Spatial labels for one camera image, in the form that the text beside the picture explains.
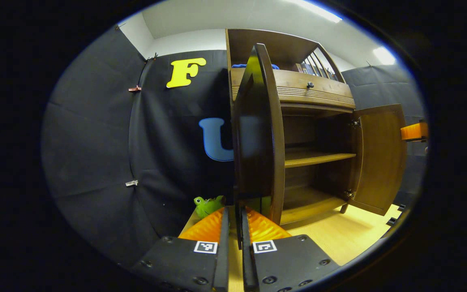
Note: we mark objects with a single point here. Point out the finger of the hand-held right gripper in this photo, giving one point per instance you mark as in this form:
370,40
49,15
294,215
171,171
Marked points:
414,132

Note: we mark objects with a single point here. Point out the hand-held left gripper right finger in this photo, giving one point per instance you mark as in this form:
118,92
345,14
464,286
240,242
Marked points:
247,255

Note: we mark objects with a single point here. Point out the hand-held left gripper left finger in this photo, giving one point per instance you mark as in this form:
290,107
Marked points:
222,251

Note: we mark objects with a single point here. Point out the wooden shoe cabinet door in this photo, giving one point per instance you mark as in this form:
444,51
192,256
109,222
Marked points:
258,142
379,158

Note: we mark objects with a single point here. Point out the wooden double-door shoe cabinet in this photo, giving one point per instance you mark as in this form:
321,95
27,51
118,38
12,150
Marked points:
306,200

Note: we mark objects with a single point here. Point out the wooden cabinet drawer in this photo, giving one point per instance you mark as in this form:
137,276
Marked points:
298,81

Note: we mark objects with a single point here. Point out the green toy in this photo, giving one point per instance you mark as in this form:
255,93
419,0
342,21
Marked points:
207,207

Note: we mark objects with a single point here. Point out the small ceiling light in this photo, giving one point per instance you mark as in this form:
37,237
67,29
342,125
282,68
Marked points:
384,55

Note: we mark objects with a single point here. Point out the wooden inner shelf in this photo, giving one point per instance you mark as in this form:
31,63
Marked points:
314,157

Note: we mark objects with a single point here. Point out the white clip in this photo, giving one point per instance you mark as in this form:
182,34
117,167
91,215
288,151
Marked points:
131,183

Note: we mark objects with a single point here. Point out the small brown shelf book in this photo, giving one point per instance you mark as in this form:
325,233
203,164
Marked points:
299,68

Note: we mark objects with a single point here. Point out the long ceiling light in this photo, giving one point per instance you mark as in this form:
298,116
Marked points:
318,10

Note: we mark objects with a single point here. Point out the black backdrop cloth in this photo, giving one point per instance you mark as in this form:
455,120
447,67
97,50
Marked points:
95,142

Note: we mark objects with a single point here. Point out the copper clip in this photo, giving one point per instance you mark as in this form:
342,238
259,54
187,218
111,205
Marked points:
134,89

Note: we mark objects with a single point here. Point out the blue cloth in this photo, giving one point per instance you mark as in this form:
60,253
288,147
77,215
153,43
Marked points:
237,65

